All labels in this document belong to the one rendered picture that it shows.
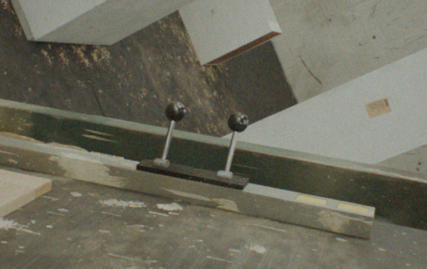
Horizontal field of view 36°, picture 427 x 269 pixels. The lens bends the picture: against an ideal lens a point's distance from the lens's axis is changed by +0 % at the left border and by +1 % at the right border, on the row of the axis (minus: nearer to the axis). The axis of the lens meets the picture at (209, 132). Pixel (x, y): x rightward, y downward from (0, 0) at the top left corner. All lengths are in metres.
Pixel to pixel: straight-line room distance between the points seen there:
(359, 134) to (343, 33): 4.55
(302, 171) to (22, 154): 0.55
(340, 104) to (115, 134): 3.27
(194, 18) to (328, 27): 3.30
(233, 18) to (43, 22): 2.67
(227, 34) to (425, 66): 2.12
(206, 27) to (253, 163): 4.76
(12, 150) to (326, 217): 0.59
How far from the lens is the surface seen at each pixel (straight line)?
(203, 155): 1.40
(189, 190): 1.16
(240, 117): 1.17
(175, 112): 1.20
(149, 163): 1.20
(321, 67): 9.09
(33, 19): 3.73
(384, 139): 4.60
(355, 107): 4.60
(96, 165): 1.22
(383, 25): 9.01
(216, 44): 6.06
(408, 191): 1.35
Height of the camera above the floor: 1.89
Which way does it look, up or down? 20 degrees down
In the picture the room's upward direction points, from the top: 66 degrees clockwise
